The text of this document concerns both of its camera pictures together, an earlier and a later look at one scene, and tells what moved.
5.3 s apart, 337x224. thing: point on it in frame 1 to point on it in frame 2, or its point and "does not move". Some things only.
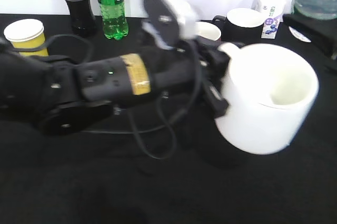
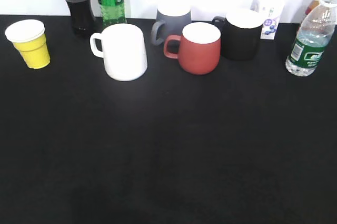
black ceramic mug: (240, 26) does not move
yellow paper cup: (27, 33) does not move
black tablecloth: (161, 163) does not move
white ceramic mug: (270, 90) to (124, 51)
